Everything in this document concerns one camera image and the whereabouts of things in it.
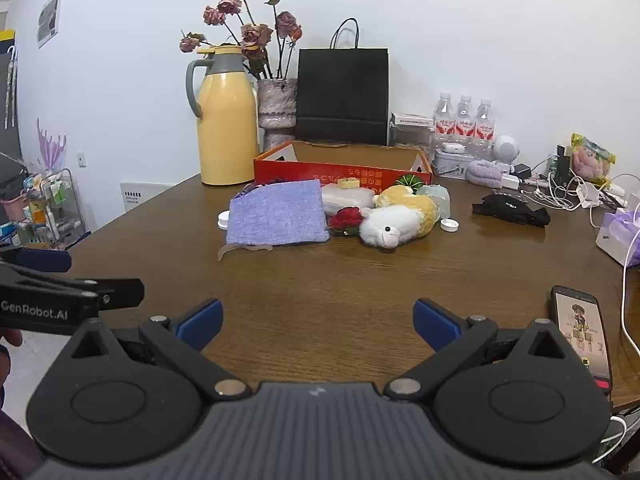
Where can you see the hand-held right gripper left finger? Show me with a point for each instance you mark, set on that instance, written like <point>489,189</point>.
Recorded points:
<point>202,322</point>

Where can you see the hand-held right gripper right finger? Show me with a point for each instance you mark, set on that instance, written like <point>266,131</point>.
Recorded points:
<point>435,327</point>

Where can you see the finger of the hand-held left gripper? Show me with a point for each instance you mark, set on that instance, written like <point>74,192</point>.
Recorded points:
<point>42,260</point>
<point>122,293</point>

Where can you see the white round cap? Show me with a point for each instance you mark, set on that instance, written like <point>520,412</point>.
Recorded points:
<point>448,225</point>
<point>224,220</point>

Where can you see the white sheep plush toy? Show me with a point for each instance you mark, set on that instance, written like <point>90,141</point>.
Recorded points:
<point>390,225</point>

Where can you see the yellow plush toy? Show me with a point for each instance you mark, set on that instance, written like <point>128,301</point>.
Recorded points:
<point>422,207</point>

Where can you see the purple knitted cloth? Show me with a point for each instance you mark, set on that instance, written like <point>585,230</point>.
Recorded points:
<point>275,215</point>

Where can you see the pale green translucent item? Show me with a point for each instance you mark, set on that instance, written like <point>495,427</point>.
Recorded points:
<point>436,192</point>

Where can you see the dark hair band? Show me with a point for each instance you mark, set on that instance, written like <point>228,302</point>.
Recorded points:
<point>248,191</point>

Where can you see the red fabric rose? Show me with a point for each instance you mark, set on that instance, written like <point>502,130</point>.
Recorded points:
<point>345,219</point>

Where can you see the white plastic packet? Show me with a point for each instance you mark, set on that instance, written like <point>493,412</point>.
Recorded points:
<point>345,201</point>

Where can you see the small yellow block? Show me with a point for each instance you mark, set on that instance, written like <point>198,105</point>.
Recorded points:
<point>347,183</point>

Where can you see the red cardboard box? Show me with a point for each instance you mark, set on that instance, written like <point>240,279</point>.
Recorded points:
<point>300,170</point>

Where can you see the person's left hand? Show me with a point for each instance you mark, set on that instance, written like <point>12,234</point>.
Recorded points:
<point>11,338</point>

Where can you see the metal storage rack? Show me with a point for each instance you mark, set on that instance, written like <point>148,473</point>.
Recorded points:
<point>50,210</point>

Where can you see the purple artificial flower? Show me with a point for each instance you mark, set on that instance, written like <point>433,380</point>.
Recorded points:
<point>50,147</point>

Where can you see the silver metal tin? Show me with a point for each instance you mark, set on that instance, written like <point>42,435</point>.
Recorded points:
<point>450,166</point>

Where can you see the small white charger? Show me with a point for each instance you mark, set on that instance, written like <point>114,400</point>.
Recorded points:
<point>511,181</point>

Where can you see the dark tall board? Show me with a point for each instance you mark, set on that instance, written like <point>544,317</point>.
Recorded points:
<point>7,95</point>

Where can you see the small black adapter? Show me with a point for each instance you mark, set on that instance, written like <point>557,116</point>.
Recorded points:
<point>523,171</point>

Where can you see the white earbud case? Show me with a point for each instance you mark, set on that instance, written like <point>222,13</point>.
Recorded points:
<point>452,148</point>

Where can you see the clear plastic container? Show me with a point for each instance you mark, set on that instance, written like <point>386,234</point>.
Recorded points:
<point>407,138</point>

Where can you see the yellow thermos jug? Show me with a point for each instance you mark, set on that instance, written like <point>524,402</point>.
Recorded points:
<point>225,130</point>

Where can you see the white round robot toy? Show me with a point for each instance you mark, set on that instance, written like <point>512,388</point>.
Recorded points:
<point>506,147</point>

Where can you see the white box with purple ribbon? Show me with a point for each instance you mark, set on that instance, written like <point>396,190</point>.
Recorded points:
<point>617,245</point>

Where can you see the white power adapter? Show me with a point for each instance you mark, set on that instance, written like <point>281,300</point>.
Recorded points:
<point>587,195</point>

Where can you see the black green device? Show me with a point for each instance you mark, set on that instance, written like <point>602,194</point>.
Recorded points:
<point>562,165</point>

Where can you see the flat white red box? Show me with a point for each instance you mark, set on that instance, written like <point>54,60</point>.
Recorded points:
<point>412,119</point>

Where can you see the pink marbled vase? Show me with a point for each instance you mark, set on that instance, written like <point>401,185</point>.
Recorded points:
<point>276,105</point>

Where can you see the yellow green snack bag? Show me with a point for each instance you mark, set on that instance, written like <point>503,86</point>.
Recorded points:
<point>592,157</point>

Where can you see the black paper bag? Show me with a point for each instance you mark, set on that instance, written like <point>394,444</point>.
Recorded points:
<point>342,95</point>

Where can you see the dried pink roses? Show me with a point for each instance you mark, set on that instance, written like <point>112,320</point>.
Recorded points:
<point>250,35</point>

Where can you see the white wall access panel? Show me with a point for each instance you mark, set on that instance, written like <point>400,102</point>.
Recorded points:
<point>145,192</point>

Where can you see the white wall outlet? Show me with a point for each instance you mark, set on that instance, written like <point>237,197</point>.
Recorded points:
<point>81,159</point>

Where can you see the wall poster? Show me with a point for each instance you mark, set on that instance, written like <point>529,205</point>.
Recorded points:
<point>50,17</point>

